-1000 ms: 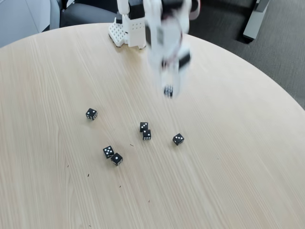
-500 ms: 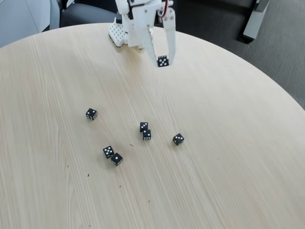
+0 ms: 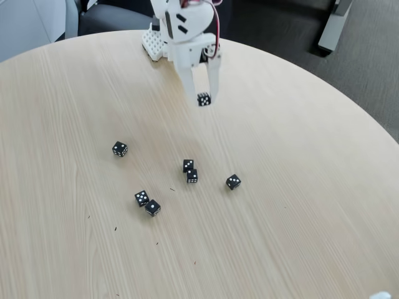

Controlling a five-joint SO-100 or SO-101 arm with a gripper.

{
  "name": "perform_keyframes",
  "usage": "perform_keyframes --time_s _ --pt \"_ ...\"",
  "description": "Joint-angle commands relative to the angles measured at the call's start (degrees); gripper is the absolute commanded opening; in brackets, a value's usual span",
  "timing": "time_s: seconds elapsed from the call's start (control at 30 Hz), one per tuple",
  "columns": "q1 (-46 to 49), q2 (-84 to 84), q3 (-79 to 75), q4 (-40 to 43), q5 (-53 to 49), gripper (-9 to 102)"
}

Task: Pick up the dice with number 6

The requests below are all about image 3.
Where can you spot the black die with white pips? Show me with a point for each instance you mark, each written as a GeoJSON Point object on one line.
{"type": "Point", "coordinates": [188, 165]}
{"type": "Point", "coordinates": [141, 198]}
{"type": "Point", "coordinates": [192, 176]}
{"type": "Point", "coordinates": [204, 99]}
{"type": "Point", "coordinates": [232, 182]}
{"type": "Point", "coordinates": [152, 208]}
{"type": "Point", "coordinates": [119, 149]}

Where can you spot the black office chair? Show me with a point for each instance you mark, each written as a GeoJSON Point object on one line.
{"type": "Point", "coordinates": [106, 18]}

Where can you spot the grey desk leg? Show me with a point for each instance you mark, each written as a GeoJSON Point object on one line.
{"type": "Point", "coordinates": [330, 31]}

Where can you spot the white cabinet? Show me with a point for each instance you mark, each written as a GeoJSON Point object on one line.
{"type": "Point", "coordinates": [25, 25]}

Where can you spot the white blurred object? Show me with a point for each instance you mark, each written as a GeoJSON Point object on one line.
{"type": "Point", "coordinates": [381, 295]}

